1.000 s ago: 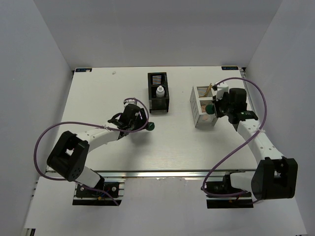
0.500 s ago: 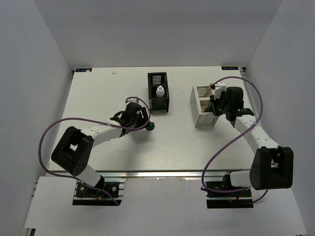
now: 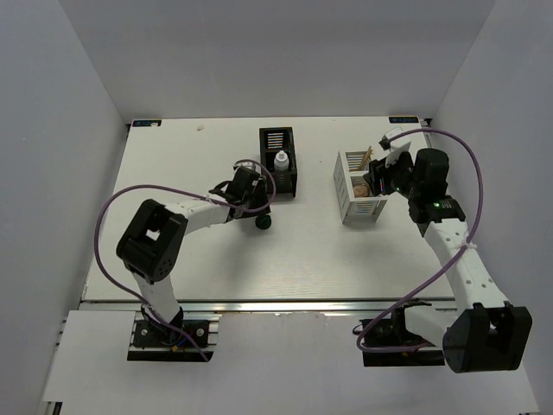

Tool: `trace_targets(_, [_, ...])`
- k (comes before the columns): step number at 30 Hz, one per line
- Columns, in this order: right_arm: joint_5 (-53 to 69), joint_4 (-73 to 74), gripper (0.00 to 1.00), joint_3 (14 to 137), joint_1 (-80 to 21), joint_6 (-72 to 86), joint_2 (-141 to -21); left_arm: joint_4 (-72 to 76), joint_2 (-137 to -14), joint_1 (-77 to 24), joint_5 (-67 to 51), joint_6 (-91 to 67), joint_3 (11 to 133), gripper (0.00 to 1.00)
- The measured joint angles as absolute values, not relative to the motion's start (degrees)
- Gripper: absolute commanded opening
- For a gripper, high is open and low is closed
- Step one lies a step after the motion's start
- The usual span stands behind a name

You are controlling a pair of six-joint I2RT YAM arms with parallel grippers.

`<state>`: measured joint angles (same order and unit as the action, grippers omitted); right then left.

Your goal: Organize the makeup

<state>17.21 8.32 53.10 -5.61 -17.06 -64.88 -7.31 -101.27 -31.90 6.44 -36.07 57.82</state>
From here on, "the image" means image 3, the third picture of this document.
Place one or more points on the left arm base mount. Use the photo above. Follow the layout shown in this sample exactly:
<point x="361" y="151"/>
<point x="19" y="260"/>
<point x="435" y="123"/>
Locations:
<point x="152" y="342"/>

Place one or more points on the blue table sticker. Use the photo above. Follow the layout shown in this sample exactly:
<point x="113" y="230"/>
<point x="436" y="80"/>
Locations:
<point x="146" y="123"/>
<point x="403" y="119"/>

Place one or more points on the right blue table sticker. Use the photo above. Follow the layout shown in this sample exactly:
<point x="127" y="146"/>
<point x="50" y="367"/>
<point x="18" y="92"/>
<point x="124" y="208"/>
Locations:
<point x="403" y="119"/>

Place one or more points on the green round compact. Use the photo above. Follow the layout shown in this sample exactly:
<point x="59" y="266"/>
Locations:
<point x="263" y="222"/>

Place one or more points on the black slotted organizer box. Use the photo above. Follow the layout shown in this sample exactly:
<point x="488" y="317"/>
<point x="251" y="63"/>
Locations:
<point x="271" y="141"/>

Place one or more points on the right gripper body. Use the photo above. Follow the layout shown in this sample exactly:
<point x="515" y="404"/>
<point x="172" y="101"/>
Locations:
<point x="397" y="177"/>

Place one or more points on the white lotion bottle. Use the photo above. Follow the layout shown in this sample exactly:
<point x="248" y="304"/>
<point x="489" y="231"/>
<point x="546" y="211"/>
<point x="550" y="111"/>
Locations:
<point x="281" y="161"/>

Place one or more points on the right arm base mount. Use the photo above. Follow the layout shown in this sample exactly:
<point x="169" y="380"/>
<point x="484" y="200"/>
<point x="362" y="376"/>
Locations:
<point x="410" y="336"/>

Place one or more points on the peach makeup sponge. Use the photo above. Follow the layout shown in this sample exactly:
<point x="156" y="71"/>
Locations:
<point x="361" y="191"/>

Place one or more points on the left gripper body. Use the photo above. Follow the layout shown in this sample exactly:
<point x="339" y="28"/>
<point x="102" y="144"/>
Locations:
<point x="258" y="197"/>

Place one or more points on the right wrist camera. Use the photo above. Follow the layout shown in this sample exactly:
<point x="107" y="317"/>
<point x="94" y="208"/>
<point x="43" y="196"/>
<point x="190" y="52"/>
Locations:
<point x="395" y="148"/>

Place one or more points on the white slotted organizer box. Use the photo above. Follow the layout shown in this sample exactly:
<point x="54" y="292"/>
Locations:
<point x="356" y="201"/>

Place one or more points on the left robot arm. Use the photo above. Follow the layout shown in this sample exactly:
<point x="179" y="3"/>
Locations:
<point x="151" y="243"/>

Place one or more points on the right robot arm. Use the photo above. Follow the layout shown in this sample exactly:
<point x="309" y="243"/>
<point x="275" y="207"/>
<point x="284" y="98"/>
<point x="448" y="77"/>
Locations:
<point x="488" y="333"/>

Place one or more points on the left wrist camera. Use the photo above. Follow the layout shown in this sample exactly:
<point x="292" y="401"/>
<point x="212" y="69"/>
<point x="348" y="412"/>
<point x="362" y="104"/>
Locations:
<point x="249" y="164"/>

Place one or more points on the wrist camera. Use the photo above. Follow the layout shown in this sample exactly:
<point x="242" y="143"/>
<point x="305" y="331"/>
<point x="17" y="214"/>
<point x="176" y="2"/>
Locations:
<point x="395" y="148"/>
<point x="249" y="164"/>

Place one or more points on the left blue table sticker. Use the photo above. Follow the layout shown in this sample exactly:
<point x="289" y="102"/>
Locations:
<point x="146" y="123"/>

